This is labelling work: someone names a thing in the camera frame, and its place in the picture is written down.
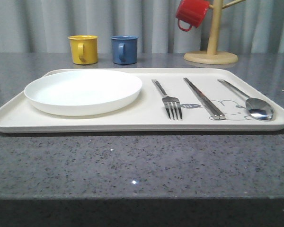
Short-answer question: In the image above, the silver metal fork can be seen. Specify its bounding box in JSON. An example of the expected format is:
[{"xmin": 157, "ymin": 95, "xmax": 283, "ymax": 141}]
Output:
[{"xmin": 152, "ymin": 79, "xmax": 183, "ymax": 121}]

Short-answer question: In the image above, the white round plate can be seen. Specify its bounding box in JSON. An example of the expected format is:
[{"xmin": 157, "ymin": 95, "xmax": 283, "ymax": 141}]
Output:
[{"xmin": 24, "ymin": 70, "xmax": 142, "ymax": 116}]

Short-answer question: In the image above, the silver metal spoon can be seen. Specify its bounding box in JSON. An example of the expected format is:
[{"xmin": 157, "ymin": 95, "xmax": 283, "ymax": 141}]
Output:
[{"xmin": 217, "ymin": 79, "xmax": 274, "ymax": 121}]

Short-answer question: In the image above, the blue enamel mug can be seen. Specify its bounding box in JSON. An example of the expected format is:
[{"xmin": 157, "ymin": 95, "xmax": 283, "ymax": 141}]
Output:
[{"xmin": 111, "ymin": 35, "xmax": 138, "ymax": 65}]

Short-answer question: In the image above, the cream rabbit print tray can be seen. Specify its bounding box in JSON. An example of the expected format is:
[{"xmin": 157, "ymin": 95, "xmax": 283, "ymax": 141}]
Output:
[{"xmin": 0, "ymin": 68, "xmax": 284, "ymax": 133}]

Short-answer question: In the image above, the yellow enamel mug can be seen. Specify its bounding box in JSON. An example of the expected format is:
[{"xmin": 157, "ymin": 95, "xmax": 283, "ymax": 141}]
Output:
[{"xmin": 68, "ymin": 35, "xmax": 98, "ymax": 65}]

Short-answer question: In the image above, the wooden mug tree stand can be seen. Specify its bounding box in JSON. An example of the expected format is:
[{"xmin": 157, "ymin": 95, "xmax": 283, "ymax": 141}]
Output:
[{"xmin": 184, "ymin": 0, "xmax": 244, "ymax": 65}]

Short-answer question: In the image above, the red enamel mug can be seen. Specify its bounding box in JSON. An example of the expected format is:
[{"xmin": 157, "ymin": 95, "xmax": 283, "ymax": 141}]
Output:
[{"xmin": 176, "ymin": 0, "xmax": 210, "ymax": 32}]

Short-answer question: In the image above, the grey pleated curtain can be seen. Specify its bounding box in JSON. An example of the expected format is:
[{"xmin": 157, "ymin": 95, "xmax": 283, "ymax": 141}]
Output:
[{"xmin": 0, "ymin": 0, "xmax": 284, "ymax": 54}]

